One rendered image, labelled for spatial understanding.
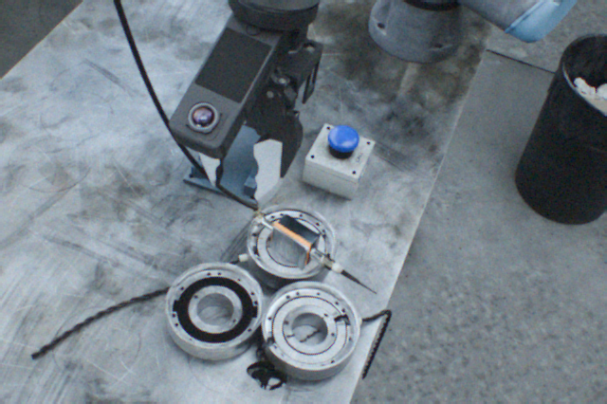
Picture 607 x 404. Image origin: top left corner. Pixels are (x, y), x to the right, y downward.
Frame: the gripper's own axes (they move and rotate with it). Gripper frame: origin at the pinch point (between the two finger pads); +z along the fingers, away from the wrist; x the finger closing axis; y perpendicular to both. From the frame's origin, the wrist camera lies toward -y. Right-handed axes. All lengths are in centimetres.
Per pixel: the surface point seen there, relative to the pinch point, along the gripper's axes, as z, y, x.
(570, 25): 71, 207, -41
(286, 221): 9.9, 8.0, -3.6
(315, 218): 13.3, 13.4, -5.6
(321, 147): 10.6, 22.8, -2.3
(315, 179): 14.0, 20.5, -3.0
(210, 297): 16.2, -1.1, 0.8
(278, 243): 12.3, 6.6, -3.5
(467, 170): 82, 122, -25
